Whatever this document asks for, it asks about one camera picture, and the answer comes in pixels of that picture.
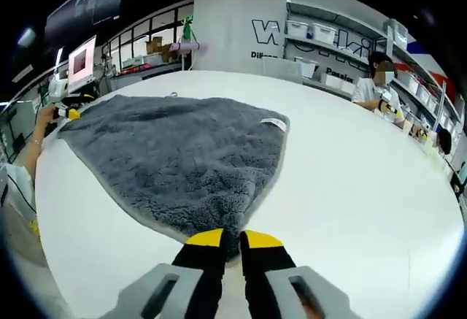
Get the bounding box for cardboard box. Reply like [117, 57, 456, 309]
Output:
[145, 36, 173, 56]

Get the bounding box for grey metal shelf rack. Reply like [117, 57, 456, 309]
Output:
[284, 0, 458, 134]

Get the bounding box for ceiling light strip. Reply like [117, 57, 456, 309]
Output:
[16, 26, 36, 49]

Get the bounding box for purple rolled mat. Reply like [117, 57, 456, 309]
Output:
[169, 41, 202, 55]

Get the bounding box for group of white storage boxes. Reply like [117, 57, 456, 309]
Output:
[287, 19, 457, 126]

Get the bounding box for grey towel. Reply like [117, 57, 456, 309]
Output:
[57, 94, 292, 264]

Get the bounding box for pink lit monitor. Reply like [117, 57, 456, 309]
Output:
[67, 35, 98, 92]

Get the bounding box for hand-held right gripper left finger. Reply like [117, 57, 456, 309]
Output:
[118, 228, 231, 319]

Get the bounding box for person's left hand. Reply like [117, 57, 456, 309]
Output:
[36, 105, 59, 134]

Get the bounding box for large overhead dark screen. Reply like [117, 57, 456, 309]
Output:
[44, 0, 128, 43]

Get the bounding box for grey chair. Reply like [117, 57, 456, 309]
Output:
[260, 57, 304, 85]

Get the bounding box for operator in white shirt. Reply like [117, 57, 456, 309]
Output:
[0, 161, 37, 223]

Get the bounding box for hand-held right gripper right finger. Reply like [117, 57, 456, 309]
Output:
[239, 229, 353, 319]

